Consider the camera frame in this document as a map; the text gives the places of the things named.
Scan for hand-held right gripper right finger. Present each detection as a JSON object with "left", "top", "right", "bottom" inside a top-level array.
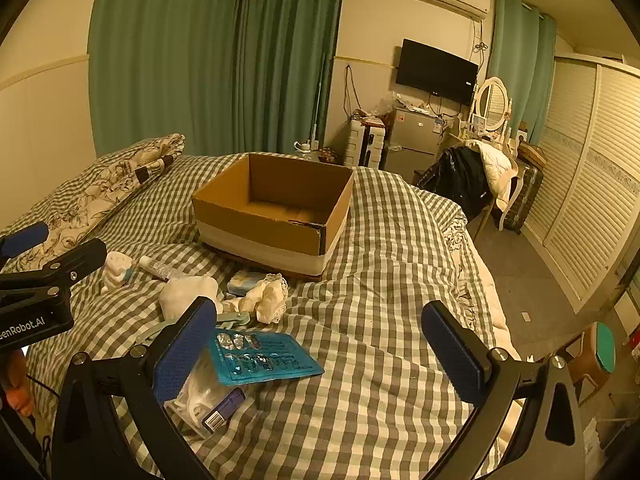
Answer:
[{"left": 421, "top": 300, "right": 586, "bottom": 480}]

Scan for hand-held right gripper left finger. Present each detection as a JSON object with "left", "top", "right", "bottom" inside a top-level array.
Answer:
[{"left": 52, "top": 296, "right": 218, "bottom": 480}]

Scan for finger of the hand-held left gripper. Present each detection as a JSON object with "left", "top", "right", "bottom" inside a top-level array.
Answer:
[
  {"left": 0, "top": 238, "right": 108, "bottom": 291},
  {"left": 0, "top": 222, "right": 50, "bottom": 263}
]

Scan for clear plastic bag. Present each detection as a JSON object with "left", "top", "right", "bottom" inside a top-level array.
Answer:
[{"left": 165, "top": 350, "right": 261, "bottom": 441}]

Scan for white sock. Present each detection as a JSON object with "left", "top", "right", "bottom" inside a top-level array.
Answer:
[{"left": 159, "top": 276, "right": 223, "bottom": 321}]

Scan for small blue packet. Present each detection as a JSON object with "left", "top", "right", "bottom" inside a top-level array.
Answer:
[{"left": 202, "top": 387, "right": 247, "bottom": 431}]

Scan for blue blister pack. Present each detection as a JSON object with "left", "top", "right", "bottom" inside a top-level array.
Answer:
[{"left": 209, "top": 329, "right": 326, "bottom": 387}]

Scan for white tube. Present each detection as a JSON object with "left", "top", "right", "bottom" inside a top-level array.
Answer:
[{"left": 138, "top": 255, "right": 186, "bottom": 281}]

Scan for cream lace cloth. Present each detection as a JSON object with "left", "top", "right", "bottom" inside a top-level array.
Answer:
[{"left": 222, "top": 273, "right": 290, "bottom": 324}]

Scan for cardboard box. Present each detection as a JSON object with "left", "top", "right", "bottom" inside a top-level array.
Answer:
[{"left": 191, "top": 153, "right": 355, "bottom": 282}]

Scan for person's left hand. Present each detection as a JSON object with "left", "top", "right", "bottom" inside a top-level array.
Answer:
[{"left": 0, "top": 349, "right": 35, "bottom": 418}]

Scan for floral quilt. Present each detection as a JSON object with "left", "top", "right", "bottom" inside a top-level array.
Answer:
[{"left": 0, "top": 133, "right": 187, "bottom": 273}]

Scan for green checkered duvet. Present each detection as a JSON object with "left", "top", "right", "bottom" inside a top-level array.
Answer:
[{"left": 0, "top": 152, "right": 507, "bottom": 480}]

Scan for brown stool with green top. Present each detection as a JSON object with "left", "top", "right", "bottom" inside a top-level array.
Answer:
[{"left": 562, "top": 321, "right": 617, "bottom": 403}]

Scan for white chair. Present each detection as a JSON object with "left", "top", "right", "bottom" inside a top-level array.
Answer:
[{"left": 472, "top": 167, "right": 526, "bottom": 241}]

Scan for dark suitcase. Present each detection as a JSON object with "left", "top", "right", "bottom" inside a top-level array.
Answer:
[{"left": 502, "top": 157, "right": 545, "bottom": 235}]

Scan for black jacket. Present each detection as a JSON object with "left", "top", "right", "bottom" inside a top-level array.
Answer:
[{"left": 417, "top": 145, "right": 493, "bottom": 211}]

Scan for white padded jacket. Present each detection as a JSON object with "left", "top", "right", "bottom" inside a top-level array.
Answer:
[{"left": 467, "top": 139, "right": 518, "bottom": 206}]

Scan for small grey fridge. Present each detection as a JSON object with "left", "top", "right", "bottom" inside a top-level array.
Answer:
[{"left": 382, "top": 105, "right": 446, "bottom": 186}]

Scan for brown woven box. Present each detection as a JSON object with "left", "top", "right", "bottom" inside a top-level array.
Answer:
[{"left": 516, "top": 142, "right": 549, "bottom": 167}]

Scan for white louvered wardrobe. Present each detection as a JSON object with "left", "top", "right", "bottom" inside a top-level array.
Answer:
[{"left": 520, "top": 52, "right": 640, "bottom": 316}]

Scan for white suitcase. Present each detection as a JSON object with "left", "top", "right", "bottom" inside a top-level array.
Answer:
[{"left": 345, "top": 120, "right": 387, "bottom": 168}]

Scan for wide green curtain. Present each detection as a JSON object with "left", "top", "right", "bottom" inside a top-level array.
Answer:
[{"left": 87, "top": 0, "right": 347, "bottom": 158}]

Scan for oval vanity mirror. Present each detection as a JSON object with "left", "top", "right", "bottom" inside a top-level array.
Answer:
[{"left": 472, "top": 77, "right": 514, "bottom": 134}]

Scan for white mop pole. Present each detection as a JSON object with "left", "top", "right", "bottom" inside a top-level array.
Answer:
[{"left": 311, "top": 55, "right": 327, "bottom": 152}]

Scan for narrow green curtain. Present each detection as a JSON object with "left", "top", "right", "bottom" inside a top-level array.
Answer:
[{"left": 487, "top": 0, "right": 557, "bottom": 147}]

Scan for black wall television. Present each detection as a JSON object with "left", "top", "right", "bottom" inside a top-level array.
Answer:
[{"left": 396, "top": 38, "right": 479, "bottom": 107}]

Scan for wall cable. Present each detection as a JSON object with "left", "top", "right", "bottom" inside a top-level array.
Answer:
[{"left": 343, "top": 64, "right": 362, "bottom": 122}]

